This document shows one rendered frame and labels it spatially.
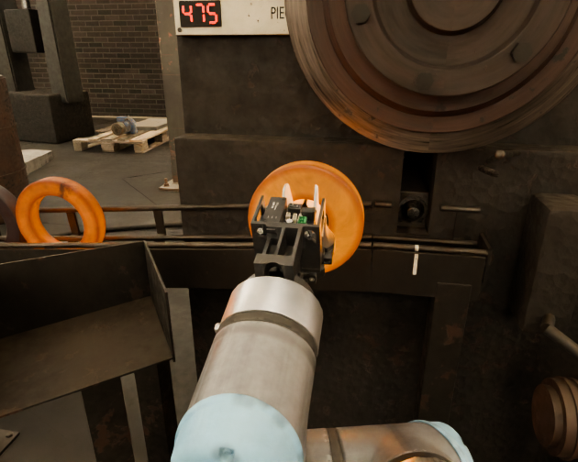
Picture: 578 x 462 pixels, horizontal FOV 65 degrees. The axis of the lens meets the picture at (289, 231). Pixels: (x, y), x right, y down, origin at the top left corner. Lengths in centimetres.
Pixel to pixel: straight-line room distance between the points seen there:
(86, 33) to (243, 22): 725
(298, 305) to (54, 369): 48
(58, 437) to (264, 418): 128
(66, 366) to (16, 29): 570
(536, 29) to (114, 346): 74
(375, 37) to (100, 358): 61
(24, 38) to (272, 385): 603
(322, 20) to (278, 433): 58
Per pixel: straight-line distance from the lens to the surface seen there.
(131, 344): 77
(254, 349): 35
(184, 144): 94
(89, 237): 102
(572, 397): 88
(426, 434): 47
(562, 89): 80
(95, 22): 803
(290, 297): 39
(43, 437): 159
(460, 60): 68
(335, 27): 71
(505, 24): 69
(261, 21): 91
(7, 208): 111
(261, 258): 41
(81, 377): 74
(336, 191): 57
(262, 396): 33
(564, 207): 85
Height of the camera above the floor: 104
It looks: 22 degrees down
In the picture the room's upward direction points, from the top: straight up
